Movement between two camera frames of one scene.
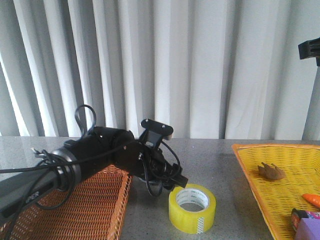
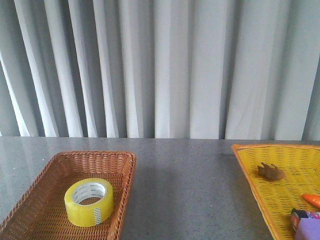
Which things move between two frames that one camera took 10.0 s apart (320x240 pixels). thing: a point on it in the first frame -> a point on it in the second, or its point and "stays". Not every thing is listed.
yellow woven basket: [276, 198] stays
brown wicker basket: [92, 208] stays
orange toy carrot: [312, 199] stays
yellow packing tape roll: [192, 222] -> [89, 202]
